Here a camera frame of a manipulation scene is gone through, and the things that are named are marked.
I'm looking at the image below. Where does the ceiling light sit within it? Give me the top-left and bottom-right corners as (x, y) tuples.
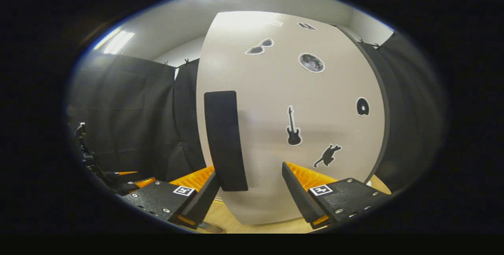
(94, 30), (135, 55)

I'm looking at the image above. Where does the white cabinet door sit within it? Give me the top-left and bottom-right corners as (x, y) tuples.
(196, 10), (386, 225)

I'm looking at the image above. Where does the black door handle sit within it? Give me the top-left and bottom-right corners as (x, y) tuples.
(204, 91), (249, 192)

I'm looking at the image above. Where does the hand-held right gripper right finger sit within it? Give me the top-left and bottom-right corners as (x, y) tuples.
(281, 161), (393, 230)

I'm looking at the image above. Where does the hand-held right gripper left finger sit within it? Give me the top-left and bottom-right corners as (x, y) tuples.
(121, 165), (221, 230)

